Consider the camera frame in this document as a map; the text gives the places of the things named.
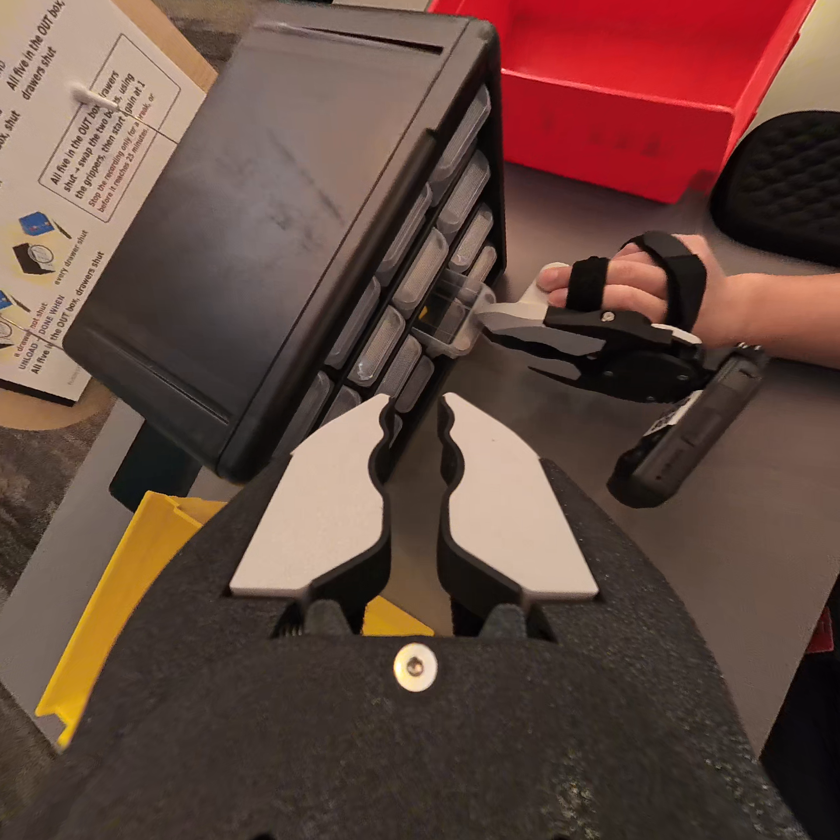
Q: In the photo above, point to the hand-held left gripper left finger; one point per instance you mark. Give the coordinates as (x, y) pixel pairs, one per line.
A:
(315, 525)

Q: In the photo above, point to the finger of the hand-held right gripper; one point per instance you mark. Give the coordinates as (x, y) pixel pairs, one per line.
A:
(519, 315)
(551, 357)

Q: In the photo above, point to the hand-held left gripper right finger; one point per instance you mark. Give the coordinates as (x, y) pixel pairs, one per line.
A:
(519, 525)

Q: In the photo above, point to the clear plastic drawer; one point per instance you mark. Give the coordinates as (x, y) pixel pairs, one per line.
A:
(453, 302)

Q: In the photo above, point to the yellow plastic bin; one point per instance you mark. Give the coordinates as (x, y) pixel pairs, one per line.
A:
(118, 617)

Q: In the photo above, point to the red plastic bin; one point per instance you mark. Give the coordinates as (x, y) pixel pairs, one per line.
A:
(630, 79)

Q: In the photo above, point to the black drawer cabinet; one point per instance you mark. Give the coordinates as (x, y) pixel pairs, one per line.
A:
(263, 236)

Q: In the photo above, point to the person's right forearm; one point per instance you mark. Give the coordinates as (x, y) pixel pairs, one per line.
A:
(788, 322)

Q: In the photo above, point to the person's right hand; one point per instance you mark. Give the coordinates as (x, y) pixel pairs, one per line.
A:
(630, 282)

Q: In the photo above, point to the black flat desk mat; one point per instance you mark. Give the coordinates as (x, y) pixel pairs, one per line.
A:
(151, 466)

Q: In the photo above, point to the black ribbed pad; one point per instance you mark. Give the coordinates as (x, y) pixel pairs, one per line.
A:
(788, 184)

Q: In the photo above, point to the printed instruction sheet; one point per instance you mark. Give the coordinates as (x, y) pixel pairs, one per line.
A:
(79, 184)

